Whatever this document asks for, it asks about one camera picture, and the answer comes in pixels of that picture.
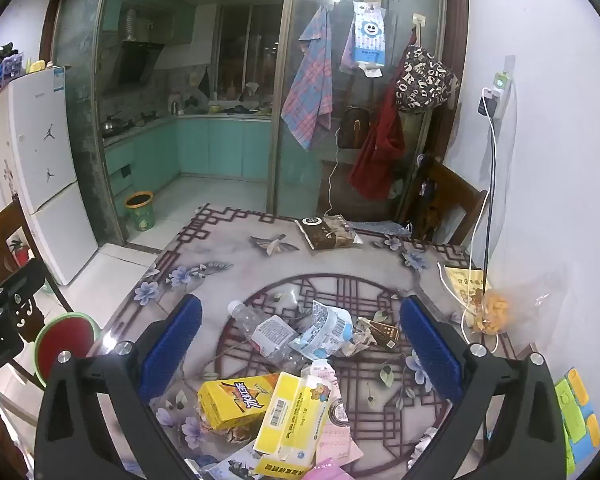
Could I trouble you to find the yellow tissue pack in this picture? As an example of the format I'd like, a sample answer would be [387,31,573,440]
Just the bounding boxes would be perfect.
[252,371,343,468]

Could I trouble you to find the black range hood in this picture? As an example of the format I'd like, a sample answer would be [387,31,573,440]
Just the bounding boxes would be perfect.
[111,2,166,88]

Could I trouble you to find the teal kitchen cabinets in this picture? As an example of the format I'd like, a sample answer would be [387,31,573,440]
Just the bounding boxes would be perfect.
[102,115,311,196]

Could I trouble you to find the wall socket with chargers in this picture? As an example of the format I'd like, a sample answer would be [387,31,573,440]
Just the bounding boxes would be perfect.
[476,72,512,120]

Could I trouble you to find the purple basket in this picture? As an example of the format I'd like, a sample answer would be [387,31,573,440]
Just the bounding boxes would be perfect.
[2,55,27,82]

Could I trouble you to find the green bin with orange rim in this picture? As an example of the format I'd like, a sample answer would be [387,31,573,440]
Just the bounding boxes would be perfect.
[124,191,157,232]

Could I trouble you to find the crumpled brown white wrapper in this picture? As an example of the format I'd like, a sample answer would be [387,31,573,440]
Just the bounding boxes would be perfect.
[347,325,381,359]

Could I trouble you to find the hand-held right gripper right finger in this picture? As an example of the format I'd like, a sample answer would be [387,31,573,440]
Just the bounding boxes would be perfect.
[399,295,567,480]

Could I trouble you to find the clear plastic bottle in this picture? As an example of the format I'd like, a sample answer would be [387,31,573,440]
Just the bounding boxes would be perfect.
[227,300,321,376]

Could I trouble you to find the brown handbag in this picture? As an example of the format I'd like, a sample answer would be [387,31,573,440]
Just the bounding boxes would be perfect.
[338,106,372,150]

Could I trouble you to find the red fire extinguisher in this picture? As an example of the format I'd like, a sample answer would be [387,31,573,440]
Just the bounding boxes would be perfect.
[9,240,31,267]

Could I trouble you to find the pink plastic packet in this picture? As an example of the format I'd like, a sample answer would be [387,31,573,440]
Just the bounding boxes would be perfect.
[302,460,351,480]

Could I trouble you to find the black charging cable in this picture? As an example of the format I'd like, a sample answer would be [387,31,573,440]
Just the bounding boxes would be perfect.
[481,190,497,293]

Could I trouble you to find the plain wooden chair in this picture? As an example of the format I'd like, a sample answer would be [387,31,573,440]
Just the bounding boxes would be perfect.
[397,156,488,247]

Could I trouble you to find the yellow booklet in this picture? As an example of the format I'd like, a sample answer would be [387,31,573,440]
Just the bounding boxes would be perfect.
[444,265,488,311]

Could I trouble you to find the thin white cable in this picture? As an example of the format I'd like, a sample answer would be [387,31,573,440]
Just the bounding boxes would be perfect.
[324,127,343,217]

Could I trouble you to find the brown cigarette pack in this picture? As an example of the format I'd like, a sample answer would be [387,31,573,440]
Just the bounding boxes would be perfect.
[357,317,401,351]

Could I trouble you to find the printed leaflet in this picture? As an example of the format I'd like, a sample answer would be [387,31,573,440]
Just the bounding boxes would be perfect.
[200,442,267,480]

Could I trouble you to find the yellow drink carton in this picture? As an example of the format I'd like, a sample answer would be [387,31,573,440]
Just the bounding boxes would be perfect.
[197,372,281,432]

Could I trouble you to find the clear bag of orange snacks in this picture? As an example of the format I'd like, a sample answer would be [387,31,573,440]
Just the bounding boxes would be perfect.
[472,280,561,338]

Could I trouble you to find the dark snack packet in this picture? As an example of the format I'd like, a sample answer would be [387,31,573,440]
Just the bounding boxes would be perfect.
[294,215,365,251]

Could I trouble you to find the red hanging bag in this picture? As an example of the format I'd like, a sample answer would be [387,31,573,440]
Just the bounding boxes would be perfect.
[349,77,407,200]

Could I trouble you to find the floral patterned tablecloth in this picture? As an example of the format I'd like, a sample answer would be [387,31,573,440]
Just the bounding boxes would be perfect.
[87,204,536,480]

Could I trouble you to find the brown letter print bag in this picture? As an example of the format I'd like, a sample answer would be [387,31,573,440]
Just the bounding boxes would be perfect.
[394,44,460,112]

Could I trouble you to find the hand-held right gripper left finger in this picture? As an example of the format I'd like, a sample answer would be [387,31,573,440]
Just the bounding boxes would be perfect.
[34,294,216,480]

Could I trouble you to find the carved wooden chair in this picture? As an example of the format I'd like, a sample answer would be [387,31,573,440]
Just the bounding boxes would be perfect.
[0,196,75,346]

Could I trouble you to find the yellow label packet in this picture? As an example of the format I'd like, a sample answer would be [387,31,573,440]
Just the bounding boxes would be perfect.
[254,456,326,480]

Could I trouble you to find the white blue plastic wrapper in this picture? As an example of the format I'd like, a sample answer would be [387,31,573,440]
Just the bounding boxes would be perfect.
[287,300,356,361]

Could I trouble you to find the hanging blue white tissue pack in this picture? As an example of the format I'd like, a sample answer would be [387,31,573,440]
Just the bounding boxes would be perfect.
[339,1,387,78]

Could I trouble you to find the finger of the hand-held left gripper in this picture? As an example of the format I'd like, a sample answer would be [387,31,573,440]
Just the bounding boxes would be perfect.
[0,259,48,313]

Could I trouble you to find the wok on stove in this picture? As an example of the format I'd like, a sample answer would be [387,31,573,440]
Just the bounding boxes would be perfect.
[101,115,137,134]

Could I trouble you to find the white refrigerator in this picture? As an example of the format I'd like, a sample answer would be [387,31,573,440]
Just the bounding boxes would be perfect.
[0,66,100,287]

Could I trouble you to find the plaid towel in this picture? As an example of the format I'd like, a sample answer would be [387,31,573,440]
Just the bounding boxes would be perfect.
[281,6,334,152]

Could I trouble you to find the red basin with green rim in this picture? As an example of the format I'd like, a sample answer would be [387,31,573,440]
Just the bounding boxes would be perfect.
[34,311,102,386]

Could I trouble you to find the green yellow blue plastic board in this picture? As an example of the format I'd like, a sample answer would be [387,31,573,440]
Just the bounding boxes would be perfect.
[554,367,600,478]

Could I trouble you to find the white charging cable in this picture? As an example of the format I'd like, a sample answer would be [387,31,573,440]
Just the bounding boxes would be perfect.
[439,115,501,356]

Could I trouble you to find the pink white paper packet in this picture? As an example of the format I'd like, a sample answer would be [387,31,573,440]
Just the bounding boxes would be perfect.
[300,359,363,466]

